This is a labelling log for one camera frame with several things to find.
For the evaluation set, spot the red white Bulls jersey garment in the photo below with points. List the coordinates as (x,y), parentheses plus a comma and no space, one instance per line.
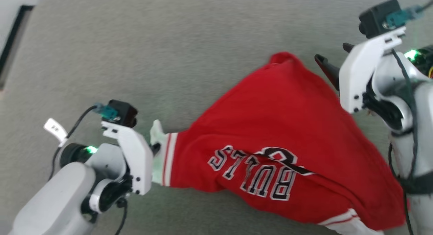
(270,120)

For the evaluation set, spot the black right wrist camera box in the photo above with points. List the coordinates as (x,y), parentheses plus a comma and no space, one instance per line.
(377,18)

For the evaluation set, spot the teal left camera connector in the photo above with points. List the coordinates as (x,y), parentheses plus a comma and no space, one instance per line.
(107,111)

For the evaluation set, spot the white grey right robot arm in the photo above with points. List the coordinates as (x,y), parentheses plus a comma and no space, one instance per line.
(424,103)

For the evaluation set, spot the teal right camera connector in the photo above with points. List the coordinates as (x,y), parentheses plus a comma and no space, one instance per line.
(402,17)

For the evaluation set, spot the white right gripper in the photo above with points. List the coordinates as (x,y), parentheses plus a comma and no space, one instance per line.
(358,69)

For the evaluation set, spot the teal camera connector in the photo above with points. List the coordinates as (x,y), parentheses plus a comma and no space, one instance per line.
(107,111)
(402,17)

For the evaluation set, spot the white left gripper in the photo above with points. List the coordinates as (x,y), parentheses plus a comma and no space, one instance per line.
(138,160)

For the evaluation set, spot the black baseboard strip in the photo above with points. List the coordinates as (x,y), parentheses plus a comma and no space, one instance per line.
(13,42)

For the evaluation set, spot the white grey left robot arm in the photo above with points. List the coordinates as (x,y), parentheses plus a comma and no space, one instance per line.
(57,194)

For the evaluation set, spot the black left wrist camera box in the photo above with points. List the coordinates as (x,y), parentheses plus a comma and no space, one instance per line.
(124,112)

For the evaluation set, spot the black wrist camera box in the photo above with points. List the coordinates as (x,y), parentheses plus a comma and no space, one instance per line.
(377,18)
(124,112)

